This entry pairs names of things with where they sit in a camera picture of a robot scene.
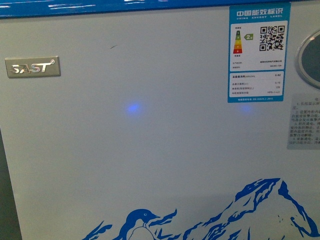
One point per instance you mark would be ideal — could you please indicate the blue energy label sticker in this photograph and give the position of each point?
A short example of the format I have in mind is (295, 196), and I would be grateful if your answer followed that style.
(258, 36)

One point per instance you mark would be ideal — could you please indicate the round silver control dial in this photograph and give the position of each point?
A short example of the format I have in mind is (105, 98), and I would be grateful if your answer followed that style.
(307, 61)

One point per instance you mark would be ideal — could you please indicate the silver SAST brand badge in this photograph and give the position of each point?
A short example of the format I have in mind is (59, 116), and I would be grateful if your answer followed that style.
(33, 67)

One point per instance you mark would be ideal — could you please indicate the white chest freezer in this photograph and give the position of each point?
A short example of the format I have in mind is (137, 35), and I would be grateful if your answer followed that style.
(136, 140)

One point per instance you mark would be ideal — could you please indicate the grey instruction sticker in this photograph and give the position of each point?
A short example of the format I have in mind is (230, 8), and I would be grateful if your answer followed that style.
(304, 122)

